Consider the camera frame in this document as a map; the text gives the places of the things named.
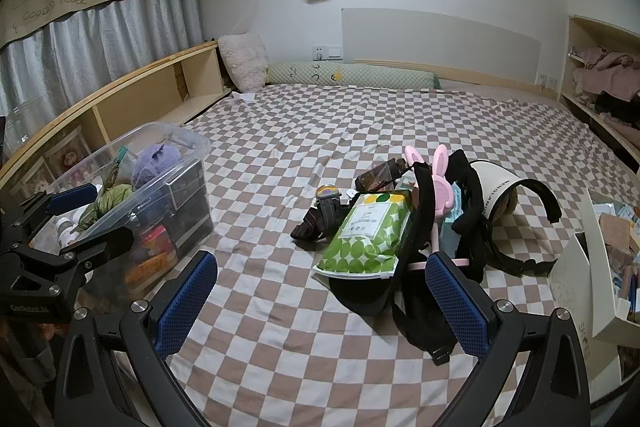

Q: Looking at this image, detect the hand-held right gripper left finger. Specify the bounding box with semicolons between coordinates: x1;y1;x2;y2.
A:
54;251;218;427

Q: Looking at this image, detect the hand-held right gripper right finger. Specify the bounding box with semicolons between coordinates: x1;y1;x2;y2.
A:
425;252;591;427

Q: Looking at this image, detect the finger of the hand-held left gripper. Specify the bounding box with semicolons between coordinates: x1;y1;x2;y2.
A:
20;183;99;220
60;227;138;270

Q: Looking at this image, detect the clear plastic storage bin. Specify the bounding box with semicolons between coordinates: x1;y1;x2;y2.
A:
30;123;216;303

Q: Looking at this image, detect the black fabric pouch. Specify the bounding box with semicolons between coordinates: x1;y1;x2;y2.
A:
327;163;436;315

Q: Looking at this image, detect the light blue wipes pack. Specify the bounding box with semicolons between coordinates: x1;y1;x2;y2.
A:
442;182;468;238

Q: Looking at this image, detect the pink bunny stand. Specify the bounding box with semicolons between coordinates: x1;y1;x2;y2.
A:
404;145;471;270

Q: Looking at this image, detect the green patterned wipes pack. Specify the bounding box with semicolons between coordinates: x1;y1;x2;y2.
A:
312;190;413;278

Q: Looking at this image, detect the small doll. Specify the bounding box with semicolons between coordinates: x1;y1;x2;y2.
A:
57;147;86;175

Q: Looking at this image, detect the olive green cloth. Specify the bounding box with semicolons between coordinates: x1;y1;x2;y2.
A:
77;183;135;233

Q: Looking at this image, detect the red orange packet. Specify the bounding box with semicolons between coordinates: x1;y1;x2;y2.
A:
125;227;178;283

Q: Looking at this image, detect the teal packet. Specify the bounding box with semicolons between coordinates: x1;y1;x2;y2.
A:
107;146;136;180

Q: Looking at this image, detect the purple plush toy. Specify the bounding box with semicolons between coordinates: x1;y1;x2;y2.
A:
131;143;183;188

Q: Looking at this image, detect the dark storage case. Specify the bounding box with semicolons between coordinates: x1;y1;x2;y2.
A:
162;159;213;253

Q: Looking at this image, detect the white cardboard box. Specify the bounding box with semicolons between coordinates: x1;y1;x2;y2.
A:
547;187;640;408

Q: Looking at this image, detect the brown hair claw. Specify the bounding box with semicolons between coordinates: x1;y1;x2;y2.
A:
355;159;408;192

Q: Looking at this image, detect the wooden side shelf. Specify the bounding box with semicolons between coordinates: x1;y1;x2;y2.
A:
0;39;233;208

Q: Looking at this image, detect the grey curtain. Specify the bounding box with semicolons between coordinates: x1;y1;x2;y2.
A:
0;0;206;118

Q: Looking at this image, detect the checkered bed sheet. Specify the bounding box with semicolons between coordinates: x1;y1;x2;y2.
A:
110;84;640;427

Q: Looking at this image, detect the fluffy white pillow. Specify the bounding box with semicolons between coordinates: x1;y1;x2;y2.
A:
217;32;271;92

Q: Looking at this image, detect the long green bolster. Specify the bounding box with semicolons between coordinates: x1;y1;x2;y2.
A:
265;62;443;92

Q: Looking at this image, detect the dark clothes pile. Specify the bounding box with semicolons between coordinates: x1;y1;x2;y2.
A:
592;92;640;130

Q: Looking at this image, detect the wooden wardrobe shelf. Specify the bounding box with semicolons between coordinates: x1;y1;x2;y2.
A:
557;14;640;172

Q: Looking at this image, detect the pink clothes pile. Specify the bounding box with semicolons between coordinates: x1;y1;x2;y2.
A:
572;47;640;108

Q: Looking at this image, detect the black strap with round buckle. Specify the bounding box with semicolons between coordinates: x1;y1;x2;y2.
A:
291;209;328;242

